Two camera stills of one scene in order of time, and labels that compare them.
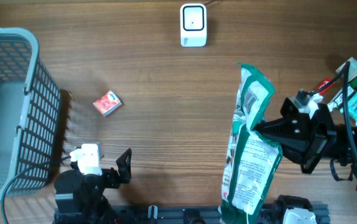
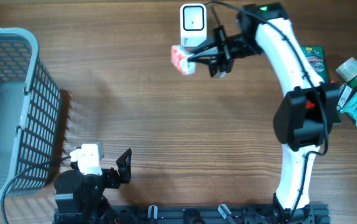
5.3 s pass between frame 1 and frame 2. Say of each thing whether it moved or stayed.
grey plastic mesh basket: stayed
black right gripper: moved
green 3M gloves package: moved
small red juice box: moved
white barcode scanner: stayed
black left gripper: stayed
